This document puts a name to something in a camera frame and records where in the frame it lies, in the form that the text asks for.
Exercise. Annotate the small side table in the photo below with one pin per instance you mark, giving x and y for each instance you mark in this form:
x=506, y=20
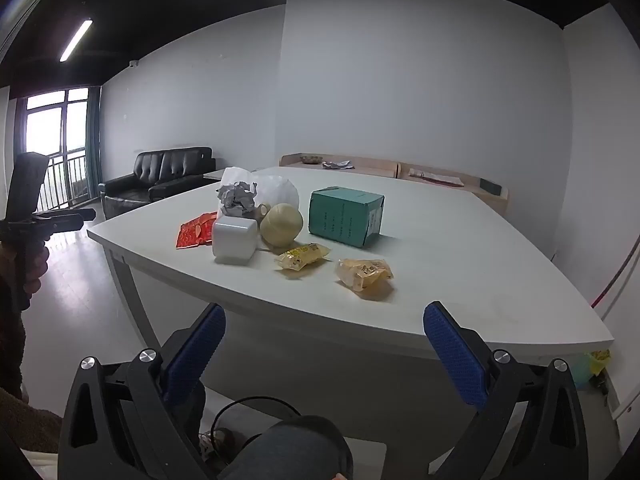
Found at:
x=214, y=174

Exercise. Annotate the teal and yellow bag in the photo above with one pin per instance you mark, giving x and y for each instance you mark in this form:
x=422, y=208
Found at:
x=596, y=362

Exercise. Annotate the person's left forearm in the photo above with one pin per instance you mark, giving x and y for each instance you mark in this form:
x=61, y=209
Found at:
x=10, y=350

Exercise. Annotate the green cardboard box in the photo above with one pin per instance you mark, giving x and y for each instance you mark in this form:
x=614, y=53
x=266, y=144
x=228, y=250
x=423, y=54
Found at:
x=345, y=216

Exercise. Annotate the yellow snack packet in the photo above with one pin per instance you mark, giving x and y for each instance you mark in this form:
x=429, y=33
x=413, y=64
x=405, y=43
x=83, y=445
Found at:
x=302, y=256
x=364, y=272

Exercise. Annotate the ceiling tube light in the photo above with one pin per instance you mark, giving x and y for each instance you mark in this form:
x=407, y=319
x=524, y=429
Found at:
x=76, y=40

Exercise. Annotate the white table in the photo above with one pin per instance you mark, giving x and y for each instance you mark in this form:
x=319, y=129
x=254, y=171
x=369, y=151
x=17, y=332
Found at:
x=450, y=260

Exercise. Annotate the red and white wrapper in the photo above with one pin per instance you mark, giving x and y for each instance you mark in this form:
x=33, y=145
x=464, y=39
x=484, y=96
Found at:
x=435, y=176

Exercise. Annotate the window with railing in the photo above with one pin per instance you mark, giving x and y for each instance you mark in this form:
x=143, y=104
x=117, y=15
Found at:
x=50, y=125

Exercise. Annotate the red snack packet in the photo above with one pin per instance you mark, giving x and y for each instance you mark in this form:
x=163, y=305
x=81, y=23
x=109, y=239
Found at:
x=195, y=231

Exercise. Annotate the person's shoe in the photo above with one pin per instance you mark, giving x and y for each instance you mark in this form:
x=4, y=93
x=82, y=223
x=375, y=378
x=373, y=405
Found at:
x=216, y=442

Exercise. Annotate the white rounded box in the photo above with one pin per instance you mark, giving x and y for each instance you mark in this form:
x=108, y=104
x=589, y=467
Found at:
x=234, y=240

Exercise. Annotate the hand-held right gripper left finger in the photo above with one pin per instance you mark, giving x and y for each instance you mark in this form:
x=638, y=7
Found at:
x=200, y=350

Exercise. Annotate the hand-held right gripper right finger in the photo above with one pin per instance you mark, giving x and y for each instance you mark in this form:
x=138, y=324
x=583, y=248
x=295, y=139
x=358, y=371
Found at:
x=455, y=355

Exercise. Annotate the dark green block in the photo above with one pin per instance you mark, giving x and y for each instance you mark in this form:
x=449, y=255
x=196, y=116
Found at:
x=492, y=187

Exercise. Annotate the cream round teapot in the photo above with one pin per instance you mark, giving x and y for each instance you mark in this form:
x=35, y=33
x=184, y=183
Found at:
x=281, y=225

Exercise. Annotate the small bowl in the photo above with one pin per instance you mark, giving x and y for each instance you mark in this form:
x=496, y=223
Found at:
x=311, y=160

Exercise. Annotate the long wooden bench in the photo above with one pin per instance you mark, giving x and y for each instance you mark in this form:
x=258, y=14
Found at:
x=380, y=166

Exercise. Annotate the cream fleece cloth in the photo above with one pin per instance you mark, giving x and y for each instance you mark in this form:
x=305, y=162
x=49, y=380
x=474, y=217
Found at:
x=42, y=465

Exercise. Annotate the white plastic bag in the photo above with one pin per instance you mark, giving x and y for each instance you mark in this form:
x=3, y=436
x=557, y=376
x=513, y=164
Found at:
x=277, y=190

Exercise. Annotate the grey crumpled paper ball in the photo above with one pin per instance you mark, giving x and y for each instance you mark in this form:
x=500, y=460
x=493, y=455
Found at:
x=236, y=197

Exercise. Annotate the teal curtain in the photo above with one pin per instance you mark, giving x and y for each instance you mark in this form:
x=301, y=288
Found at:
x=93, y=135

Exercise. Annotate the small crumpled paper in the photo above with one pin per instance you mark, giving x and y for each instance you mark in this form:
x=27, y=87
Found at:
x=337, y=164

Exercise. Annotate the person's left hand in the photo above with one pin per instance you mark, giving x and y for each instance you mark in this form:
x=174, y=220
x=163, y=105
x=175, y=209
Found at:
x=37, y=265

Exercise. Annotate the white flat board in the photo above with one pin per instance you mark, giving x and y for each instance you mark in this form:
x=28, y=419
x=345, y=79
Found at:
x=367, y=460

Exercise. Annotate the brown fuzzy jacket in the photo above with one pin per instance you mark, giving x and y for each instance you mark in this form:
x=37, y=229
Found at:
x=30, y=420

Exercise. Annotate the black leather sofa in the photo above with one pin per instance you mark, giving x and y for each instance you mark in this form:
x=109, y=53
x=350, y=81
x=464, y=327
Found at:
x=165, y=175

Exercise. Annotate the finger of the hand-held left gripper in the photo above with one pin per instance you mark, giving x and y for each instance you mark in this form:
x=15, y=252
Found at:
x=65, y=220

